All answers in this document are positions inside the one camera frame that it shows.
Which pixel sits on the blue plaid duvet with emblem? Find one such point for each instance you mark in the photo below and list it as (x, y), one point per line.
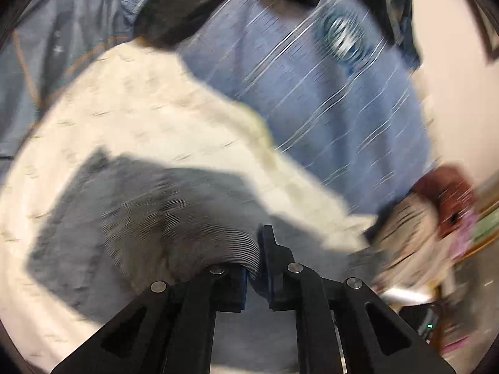
(334, 92)

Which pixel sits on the blue printed bedsheet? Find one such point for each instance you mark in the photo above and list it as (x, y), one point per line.
(51, 44)

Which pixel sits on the cream leaf-print quilt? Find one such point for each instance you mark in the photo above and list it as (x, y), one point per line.
(139, 102)

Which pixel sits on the grey denim pants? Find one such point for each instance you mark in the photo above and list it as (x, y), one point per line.
(123, 223)

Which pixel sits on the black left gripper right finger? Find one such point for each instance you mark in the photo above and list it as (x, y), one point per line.
(342, 327)

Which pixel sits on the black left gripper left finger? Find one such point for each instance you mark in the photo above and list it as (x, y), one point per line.
(165, 329)

